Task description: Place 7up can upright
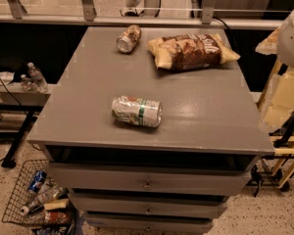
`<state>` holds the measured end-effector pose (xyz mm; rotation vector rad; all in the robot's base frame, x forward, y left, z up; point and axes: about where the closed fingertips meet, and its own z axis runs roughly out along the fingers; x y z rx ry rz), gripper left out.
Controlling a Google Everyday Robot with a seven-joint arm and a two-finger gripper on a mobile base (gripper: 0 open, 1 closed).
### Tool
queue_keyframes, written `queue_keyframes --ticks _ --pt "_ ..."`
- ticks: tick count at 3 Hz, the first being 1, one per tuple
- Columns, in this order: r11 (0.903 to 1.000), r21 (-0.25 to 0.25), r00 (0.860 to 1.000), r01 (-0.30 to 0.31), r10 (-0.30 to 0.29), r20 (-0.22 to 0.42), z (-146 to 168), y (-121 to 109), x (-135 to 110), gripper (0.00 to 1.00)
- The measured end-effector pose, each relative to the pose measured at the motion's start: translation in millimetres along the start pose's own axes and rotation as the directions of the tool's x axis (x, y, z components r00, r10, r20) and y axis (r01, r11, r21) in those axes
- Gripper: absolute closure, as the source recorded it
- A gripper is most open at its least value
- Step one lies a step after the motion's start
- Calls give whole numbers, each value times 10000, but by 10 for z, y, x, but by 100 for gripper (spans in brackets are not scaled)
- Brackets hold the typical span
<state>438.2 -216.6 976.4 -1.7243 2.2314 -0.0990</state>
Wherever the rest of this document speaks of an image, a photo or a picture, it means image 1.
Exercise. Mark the red snack bag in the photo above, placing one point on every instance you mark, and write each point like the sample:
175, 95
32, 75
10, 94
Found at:
57, 217

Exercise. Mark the green white 7up can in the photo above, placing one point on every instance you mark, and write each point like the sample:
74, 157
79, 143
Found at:
137, 111

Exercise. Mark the metal railing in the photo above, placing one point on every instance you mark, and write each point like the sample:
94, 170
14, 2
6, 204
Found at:
111, 12

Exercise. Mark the yellow wooden frame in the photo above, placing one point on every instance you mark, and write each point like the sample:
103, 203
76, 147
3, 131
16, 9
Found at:
282, 140

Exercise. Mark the blue pepsi can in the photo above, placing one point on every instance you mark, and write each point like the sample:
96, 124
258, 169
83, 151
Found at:
37, 181

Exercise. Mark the brown soda can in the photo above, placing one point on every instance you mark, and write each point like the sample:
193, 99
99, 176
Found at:
129, 39

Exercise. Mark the clear plastic bottle in basket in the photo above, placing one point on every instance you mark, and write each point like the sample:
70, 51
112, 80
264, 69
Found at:
43, 198

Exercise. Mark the grey drawer cabinet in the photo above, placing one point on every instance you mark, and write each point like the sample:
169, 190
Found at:
176, 177

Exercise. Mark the tall clear water bottle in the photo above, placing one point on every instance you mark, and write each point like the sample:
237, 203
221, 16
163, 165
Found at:
37, 77

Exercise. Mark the brown yellow chip bag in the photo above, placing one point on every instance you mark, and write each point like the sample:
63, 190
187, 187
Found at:
190, 51

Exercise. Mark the yellow sponge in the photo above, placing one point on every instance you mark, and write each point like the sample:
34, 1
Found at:
56, 204

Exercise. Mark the small clear water bottle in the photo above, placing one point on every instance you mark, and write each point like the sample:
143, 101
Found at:
26, 83

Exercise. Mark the black side table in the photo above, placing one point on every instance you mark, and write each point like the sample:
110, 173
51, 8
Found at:
18, 111

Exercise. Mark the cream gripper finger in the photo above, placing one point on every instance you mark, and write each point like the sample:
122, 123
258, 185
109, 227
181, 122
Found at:
269, 45
279, 100

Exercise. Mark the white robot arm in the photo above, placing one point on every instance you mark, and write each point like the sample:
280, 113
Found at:
285, 45

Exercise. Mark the wire basket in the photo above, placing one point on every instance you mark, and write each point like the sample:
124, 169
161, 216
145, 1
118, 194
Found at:
21, 196

